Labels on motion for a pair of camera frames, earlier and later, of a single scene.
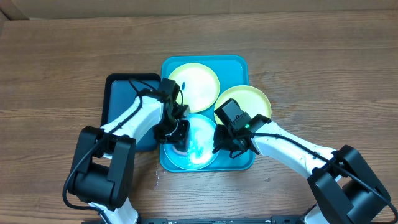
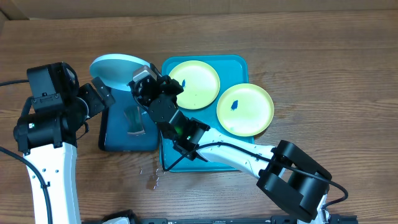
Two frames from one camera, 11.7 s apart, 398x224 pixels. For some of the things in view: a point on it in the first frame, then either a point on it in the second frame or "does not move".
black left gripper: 182,139 -> 97,104
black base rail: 275,220 does not move
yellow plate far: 198,84 does not move
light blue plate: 199,153 -> 117,70
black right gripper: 224,140 -> 152,90
